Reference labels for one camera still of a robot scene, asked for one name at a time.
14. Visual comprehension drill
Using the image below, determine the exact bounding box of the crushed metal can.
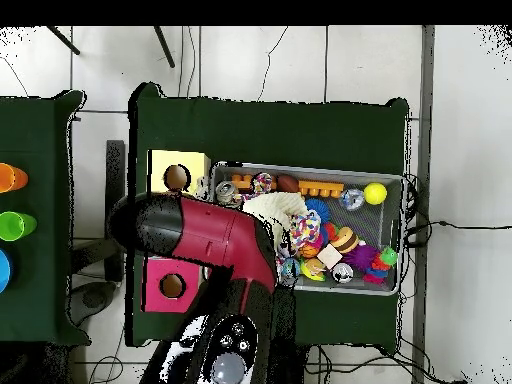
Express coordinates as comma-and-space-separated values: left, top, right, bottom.
214, 180, 243, 209

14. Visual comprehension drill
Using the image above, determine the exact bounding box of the grey round stand foot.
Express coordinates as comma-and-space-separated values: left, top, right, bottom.
67, 281, 117, 326

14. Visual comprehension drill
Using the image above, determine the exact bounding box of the purple spiky ball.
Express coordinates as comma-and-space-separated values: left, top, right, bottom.
342, 244, 379, 273

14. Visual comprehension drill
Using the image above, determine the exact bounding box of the yellow ball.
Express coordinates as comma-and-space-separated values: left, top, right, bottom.
362, 182, 388, 206

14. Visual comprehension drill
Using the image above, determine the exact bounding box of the shallow silver mesh bin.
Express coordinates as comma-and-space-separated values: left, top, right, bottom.
202, 161, 405, 297

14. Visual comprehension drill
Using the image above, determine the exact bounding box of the orange plastic cup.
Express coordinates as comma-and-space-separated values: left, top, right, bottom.
0, 162, 29, 194

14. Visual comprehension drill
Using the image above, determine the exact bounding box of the black tripod leg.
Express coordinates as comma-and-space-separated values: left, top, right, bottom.
153, 25, 176, 69
46, 25, 81, 56

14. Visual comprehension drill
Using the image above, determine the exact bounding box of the wooden box with three holes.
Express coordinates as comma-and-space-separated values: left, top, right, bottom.
141, 149, 212, 314

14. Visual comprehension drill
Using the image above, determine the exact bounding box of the cream waffle cloth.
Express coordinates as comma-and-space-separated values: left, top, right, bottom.
242, 191, 309, 249

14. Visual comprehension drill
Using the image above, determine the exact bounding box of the tan brown toy burger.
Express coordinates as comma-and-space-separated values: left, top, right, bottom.
330, 226, 360, 255

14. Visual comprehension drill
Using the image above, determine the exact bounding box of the green plastic cup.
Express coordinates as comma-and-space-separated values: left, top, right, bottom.
0, 210, 38, 242

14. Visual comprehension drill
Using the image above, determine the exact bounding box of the blue plastic cup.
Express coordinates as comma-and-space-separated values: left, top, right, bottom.
0, 248, 13, 294

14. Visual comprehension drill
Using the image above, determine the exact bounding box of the orange toy block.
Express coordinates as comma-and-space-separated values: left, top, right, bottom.
297, 180, 345, 199

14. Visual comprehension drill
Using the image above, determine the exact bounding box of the plain wooden cube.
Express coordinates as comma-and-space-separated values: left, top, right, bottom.
316, 244, 344, 270

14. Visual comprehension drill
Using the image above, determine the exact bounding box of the blue spiky rubber ball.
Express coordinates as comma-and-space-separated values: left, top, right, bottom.
305, 198, 332, 225

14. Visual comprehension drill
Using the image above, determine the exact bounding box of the dark green table cloth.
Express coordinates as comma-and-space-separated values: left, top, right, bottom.
0, 89, 92, 347
125, 81, 410, 348

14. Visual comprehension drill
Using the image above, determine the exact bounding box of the black power cable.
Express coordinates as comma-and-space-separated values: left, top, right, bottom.
403, 219, 512, 232

